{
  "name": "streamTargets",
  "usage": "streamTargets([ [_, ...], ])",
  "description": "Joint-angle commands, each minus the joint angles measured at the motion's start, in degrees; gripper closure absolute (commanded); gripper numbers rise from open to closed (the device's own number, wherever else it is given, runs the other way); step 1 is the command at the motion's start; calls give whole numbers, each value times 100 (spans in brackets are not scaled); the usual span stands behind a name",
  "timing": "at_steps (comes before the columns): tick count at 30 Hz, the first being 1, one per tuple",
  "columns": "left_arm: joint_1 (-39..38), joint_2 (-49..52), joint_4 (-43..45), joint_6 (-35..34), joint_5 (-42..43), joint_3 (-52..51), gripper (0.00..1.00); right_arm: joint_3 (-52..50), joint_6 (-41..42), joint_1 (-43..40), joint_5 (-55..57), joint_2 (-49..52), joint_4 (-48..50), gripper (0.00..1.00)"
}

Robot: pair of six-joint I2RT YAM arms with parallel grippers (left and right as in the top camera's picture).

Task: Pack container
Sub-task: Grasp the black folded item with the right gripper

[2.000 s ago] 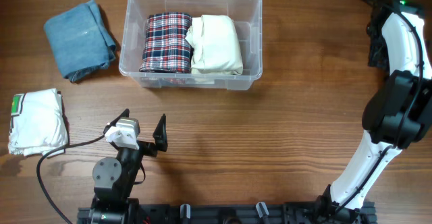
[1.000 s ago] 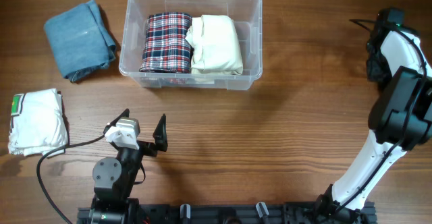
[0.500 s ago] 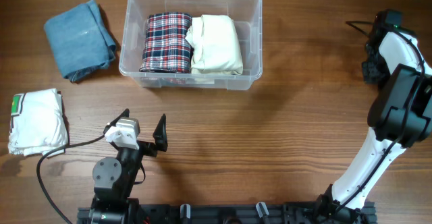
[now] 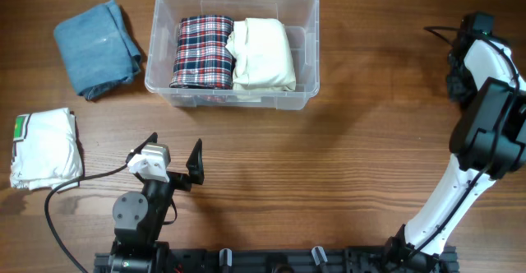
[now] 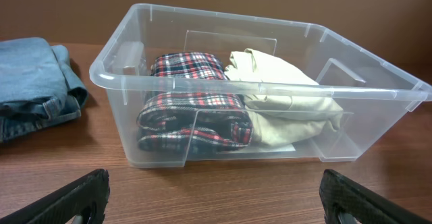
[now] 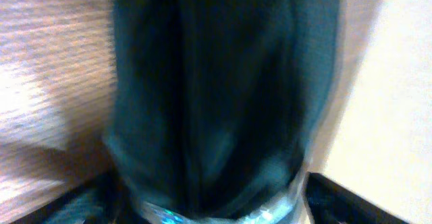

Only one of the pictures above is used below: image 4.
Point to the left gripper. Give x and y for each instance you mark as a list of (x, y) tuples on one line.
[(194, 164)]

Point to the red plaid shirt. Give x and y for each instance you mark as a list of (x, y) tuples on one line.
[(202, 60)]

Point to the cream cloth garment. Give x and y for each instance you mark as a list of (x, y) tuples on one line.
[(263, 56)]

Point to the black knit garment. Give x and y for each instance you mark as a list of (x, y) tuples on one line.
[(460, 84)]

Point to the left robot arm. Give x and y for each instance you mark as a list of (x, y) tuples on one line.
[(140, 216)]

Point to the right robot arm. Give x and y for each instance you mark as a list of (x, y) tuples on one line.
[(487, 143)]

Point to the folded blue denim jeans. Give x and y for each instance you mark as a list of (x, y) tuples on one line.
[(97, 51)]

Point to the folded white graphic t-shirt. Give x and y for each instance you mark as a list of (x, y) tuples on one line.
[(45, 152)]

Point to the clear plastic storage bin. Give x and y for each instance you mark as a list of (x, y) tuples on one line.
[(301, 19)]

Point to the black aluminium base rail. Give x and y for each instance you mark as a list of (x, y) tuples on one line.
[(352, 259)]

